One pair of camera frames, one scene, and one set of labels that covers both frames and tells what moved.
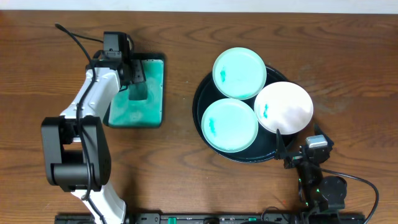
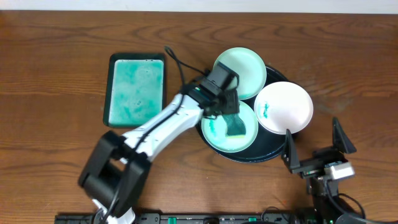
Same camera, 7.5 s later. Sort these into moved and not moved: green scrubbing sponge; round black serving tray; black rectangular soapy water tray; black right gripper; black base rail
Moved: black right gripper; green scrubbing sponge
Not moved: black base rail; black rectangular soapy water tray; round black serving tray
